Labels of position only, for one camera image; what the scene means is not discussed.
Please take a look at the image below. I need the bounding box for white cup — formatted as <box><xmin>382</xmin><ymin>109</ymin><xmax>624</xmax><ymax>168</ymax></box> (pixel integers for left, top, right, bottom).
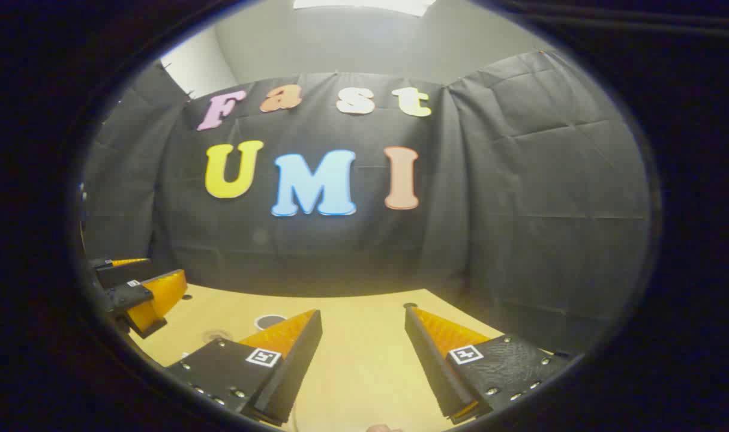
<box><xmin>254</xmin><ymin>313</ymin><xmax>288</xmax><ymax>332</ymax></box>

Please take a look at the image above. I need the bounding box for ceiling light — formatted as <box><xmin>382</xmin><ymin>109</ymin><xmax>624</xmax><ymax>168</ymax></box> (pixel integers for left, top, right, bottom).
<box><xmin>293</xmin><ymin>0</ymin><xmax>437</xmax><ymax>17</ymax></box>

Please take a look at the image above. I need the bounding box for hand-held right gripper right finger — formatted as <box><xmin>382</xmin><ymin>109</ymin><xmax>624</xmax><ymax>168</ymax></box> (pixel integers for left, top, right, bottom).
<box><xmin>404</xmin><ymin>306</ymin><xmax>575</xmax><ymax>424</ymax></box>

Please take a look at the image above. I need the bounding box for black backdrop cloth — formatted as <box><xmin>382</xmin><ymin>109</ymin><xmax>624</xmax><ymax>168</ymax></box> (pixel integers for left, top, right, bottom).
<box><xmin>81</xmin><ymin>49</ymin><xmax>652</xmax><ymax>355</ymax></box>

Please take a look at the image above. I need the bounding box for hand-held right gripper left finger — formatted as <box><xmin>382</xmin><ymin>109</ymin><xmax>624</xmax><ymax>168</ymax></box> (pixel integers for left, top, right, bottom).
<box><xmin>166</xmin><ymin>309</ymin><xmax>323</xmax><ymax>427</ymax></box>

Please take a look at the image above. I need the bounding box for wooden desktop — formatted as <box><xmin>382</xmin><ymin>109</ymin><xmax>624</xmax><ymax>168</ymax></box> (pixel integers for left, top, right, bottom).
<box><xmin>127</xmin><ymin>283</ymin><xmax>572</xmax><ymax>432</ymax></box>

